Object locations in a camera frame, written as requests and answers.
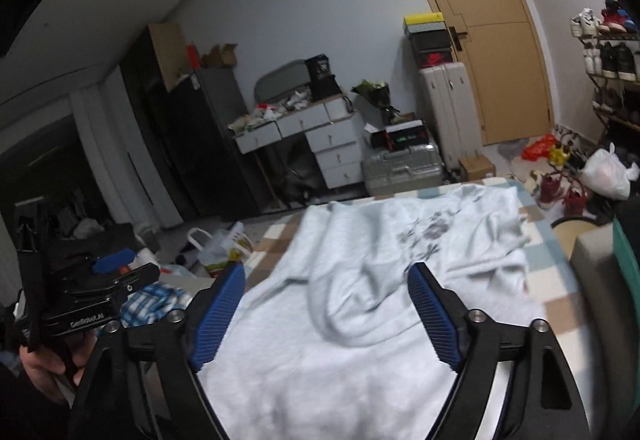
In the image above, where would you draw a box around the checkered tablecloth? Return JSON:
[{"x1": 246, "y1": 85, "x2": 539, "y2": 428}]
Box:
[{"x1": 239, "y1": 180, "x2": 588, "y2": 440}]

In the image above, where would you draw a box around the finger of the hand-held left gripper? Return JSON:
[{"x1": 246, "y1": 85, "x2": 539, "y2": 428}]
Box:
[{"x1": 92, "y1": 247, "x2": 138, "y2": 275}]

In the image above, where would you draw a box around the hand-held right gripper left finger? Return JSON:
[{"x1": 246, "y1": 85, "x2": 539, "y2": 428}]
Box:
[{"x1": 70, "y1": 261, "x2": 246, "y2": 440}]

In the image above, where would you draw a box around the wooden door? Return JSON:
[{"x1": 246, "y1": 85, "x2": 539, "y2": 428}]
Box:
[{"x1": 387, "y1": 0, "x2": 553, "y2": 146}]

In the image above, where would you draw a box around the dark grey refrigerator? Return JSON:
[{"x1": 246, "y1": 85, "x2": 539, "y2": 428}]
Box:
[{"x1": 150, "y1": 68, "x2": 261, "y2": 221}]

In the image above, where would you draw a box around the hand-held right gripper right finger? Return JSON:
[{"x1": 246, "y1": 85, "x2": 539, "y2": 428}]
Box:
[{"x1": 407, "y1": 263, "x2": 591, "y2": 440}]

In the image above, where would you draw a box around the pile of desk clutter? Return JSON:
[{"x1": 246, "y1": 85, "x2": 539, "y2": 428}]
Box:
[{"x1": 227, "y1": 90, "x2": 314, "y2": 134}]

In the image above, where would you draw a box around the person's left hand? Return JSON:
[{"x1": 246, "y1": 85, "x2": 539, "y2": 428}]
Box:
[{"x1": 20, "y1": 334, "x2": 97, "y2": 402}]

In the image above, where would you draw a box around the white drawer desk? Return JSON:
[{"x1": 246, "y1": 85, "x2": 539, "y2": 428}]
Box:
[{"x1": 230, "y1": 95, "x2": 366, "y2": 191}]

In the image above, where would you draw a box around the black door handle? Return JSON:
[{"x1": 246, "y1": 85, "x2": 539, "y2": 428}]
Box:
[{"x1": 448, "y1": 25, "x2": 471, "y2": 52}]

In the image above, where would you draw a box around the small cardboard box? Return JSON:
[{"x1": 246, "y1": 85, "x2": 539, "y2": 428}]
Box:
[{"x1": 459, "y1": 155, "x2": 496, "y2": 181}]

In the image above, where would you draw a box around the dark red shoe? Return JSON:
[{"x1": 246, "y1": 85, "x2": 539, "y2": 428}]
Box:
[
  {"x1": 537, "y1": 173, "x2": 564, "y2": 209},
  {"x1": 565, "y1": 187, "x2": 589, "y2": 217}
]

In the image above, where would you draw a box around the open cardboard box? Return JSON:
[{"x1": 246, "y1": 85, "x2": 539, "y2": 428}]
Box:
[{"x1": 200, "y1": 44, "x2": 239, "y2": 70}]

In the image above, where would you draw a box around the flower bouquet black wrap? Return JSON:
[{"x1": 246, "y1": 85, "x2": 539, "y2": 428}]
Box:
[{"x1": 351, "y1": 79, "x2": 396, "y2": 126}]

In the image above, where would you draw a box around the black printed box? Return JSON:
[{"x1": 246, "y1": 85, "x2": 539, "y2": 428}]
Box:
[{"x1": 304, "y1": 54, "x2": 341, "y2": 102}]

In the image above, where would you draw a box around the small yellow object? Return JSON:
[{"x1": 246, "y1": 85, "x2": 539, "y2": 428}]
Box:
[{"x1": 547, "y1": 145, "x2": 574, "y2": 167}]

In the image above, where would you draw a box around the silver hard suitcase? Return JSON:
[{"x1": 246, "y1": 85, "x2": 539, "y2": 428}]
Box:
[{"x1": 361, "y1": 147, "x2": 446, "y2": 196}]

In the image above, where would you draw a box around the dark bag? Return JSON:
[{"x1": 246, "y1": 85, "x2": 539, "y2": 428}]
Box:
[{"x1": 280, "y1": 143, "x2": 326, "y2": 201}]

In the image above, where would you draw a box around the white tote bag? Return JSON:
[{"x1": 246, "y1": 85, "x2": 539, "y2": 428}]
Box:
[{"x1": 187, "y1": 227, "x2": 254, "y2": 277}]

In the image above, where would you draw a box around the white sweatshirt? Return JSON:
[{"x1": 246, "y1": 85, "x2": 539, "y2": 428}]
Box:
[{"x1": 196, "y1": 184, "x2": 548, "y2": 440}]

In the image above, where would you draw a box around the person's left forearm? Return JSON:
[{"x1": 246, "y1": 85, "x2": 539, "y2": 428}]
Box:
[{"x1": 0, "y1": 362, "x2": 72, "y2": 440}]

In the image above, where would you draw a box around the wooden shoe rack with shoes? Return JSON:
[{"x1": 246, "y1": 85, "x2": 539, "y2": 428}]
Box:
[{"x1": 570, "y1": 0, "x2": 640, "y2": 121}]

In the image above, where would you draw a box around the black red shoebox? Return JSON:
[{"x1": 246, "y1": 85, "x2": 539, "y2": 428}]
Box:
[{"x1": 382, "y1": 120, "x2": 431, "y2": 151}]

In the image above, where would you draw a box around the white curtain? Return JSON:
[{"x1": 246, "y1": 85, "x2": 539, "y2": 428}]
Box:
[{"x1": 70, "y1": 70, "x2": 151, "y2": 232}]

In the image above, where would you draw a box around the blue plaid shirt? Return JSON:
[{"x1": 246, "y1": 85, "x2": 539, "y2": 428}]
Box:
[{"x1": 120, "y1": 283, "x2": 191, "y2": 329}]

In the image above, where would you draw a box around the orange plastic bag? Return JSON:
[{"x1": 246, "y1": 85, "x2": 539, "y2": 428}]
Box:
[{"x1": 522, "y1": 135, "x2": 557, "y2": 162}]

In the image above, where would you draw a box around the teal garment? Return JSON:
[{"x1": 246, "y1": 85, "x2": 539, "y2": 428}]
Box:
[{"x1": 612, "y1": 215, "x2": 640, "y2": 283}]

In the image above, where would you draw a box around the white hard suitcase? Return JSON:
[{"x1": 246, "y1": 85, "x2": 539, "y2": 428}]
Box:
[{"x1": 419, "y1": 62, "x2": 484, "y2": 171}]

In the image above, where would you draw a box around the white plastic bag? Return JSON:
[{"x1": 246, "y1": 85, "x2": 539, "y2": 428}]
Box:
[{"x1": 580, "y1": 143, "x2": 634, "y2": 201}]

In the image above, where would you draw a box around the red logo shoebox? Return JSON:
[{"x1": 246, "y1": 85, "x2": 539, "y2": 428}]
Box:
[{"x1": 417, "y1": 51, "x2": 454, "y2": 68}]

